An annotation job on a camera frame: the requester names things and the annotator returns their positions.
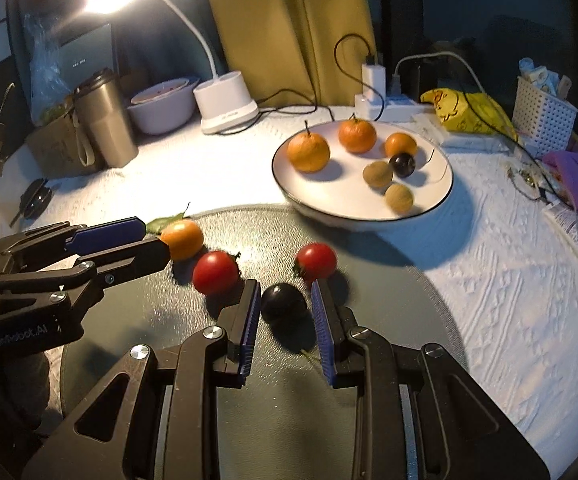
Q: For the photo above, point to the large orange tangerine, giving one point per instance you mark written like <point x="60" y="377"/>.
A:
<point x="357" y="136"/>
<point x="309" y="152"/>

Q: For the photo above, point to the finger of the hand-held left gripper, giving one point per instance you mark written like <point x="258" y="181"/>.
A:
<point x="134" y="260"/>
<point x="104" y="235"/>

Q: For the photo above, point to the white plate with dark rim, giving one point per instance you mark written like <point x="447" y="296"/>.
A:
<point x="339" y="195"/>

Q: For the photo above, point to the small display screen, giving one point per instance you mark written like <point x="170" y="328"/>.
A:
<point x="91" y="50"/>

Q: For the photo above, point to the green leaf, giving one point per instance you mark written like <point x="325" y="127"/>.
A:
<point x="161" y="224"/>

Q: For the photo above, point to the clear plastic bag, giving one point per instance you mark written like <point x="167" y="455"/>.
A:
<point x="44" y="80"/>

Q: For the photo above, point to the white textured tablecloth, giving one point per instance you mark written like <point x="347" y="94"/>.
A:
<point x="494" y="285"/>

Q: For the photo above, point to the yellow plastic bag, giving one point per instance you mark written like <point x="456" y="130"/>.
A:
<point x="474" y="110"/>

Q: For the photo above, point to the white woven basket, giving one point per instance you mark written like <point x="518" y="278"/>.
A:
<point x="544" y="120"/>

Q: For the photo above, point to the white desk lamp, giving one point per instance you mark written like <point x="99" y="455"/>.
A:
<point x="224" y="100"/>

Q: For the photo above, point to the white printed tube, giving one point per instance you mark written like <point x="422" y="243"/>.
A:
<point x="571" y="232"/>

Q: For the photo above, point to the purple cloth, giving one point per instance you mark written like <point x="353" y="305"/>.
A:
<point x="574" y="170"/>

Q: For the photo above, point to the black round object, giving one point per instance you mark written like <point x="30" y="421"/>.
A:
<point x="36" y="199"/>

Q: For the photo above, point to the small patterned bowl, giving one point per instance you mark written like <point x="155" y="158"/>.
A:
<point x="161" y="91"/>

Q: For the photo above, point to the small orange tangerine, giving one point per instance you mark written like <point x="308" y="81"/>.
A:
<point x="186" y="239"/>
<point x="400" y="144"/>

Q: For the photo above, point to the white charger plug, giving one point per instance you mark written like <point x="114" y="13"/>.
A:
<point x="373" y="75"/>

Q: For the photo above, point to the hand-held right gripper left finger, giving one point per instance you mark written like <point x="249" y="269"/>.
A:
<point x="250" y="332"/>

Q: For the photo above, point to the brown longan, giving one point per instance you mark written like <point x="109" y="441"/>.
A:
<point x="399" y="198"/>
<point x="378" y="174"/>

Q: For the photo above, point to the white power strip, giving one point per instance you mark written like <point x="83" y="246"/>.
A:
<point x="394" y="107"/>

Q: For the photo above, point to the pale rolled packets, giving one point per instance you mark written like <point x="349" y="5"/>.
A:
<point x="539" y="76"/>

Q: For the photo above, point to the red cherry tomato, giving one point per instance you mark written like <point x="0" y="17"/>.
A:
<point x="316" y="260"/>
<point x="215" y="272"/>

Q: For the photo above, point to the stacked purple bowls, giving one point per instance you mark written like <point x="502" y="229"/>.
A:
<point x="164" y="115"/>

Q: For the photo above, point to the dark window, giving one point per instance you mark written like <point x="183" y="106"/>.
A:
<point x="469" y="10"/>

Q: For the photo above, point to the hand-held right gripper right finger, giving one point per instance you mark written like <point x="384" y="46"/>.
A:
<point x="321" y="330"/>

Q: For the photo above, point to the yellow curtain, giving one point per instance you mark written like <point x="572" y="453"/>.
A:
<point x="294" y="20"/>

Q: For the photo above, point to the cardboard box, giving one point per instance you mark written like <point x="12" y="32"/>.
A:
<point x="54" y="150"/>

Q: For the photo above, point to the dark purple plum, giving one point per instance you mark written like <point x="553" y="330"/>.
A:
<point x="402" y="166"/>
<point x="283" y="302"/>

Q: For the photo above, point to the round grey tray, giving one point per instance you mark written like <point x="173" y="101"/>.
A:
<point x="269" y="232"/>

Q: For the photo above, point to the white flat package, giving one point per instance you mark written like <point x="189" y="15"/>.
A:
<point x="449" y="135"/>

